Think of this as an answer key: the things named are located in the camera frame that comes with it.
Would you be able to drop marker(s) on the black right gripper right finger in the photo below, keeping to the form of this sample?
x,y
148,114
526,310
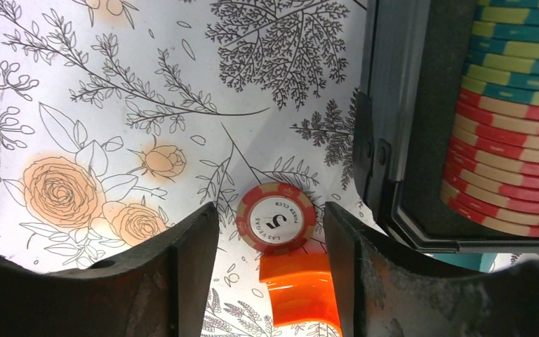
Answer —
x,y
383,288

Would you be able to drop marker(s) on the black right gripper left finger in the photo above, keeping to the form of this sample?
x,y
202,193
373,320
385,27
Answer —
x,y
157,288

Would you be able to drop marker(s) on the orange curved toy block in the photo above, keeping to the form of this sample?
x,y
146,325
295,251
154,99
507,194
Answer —
x,y
300,288

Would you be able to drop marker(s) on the red poker chip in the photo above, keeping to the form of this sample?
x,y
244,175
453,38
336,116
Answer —
x,y
275,218

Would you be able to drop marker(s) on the black poker set case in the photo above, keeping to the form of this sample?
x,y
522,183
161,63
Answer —
x,y
410,81

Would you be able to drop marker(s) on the teal toy block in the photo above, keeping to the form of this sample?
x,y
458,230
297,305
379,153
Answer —
x,y
482,262

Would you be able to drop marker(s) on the red yellow chip row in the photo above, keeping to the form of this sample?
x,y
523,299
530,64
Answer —
x,y
491,172

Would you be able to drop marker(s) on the floral table mat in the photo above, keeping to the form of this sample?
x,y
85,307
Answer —
x,y
118,118

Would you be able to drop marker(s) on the green chip row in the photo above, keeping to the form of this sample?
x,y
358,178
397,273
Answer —
x,y
503,57

